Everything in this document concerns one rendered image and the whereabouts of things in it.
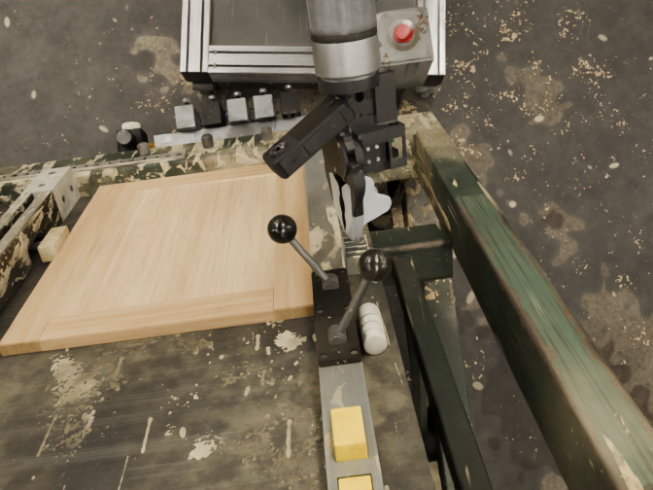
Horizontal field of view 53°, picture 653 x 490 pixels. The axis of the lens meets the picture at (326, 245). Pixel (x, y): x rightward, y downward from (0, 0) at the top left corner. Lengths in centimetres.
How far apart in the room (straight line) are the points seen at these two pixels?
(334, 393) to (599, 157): 190
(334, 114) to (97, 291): 49
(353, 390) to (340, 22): 39
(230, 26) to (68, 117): 68
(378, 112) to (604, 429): 41
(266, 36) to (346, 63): 151
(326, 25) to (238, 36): 152
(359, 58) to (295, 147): 12
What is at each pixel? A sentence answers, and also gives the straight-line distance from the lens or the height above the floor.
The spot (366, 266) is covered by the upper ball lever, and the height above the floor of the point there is 155.
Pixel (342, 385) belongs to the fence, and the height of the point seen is 154.
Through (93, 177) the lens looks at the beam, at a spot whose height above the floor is 90.
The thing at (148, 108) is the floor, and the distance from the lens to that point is 246.
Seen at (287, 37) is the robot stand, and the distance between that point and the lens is 223.
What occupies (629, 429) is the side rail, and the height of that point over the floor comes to 165.
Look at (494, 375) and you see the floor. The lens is 233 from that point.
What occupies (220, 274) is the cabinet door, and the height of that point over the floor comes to 126.
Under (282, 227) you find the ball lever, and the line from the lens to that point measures 82.
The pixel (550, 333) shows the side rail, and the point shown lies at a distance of 78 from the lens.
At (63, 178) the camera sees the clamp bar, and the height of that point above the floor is 97.
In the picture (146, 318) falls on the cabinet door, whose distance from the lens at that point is 95.
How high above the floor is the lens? 226
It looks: 85 degrees down
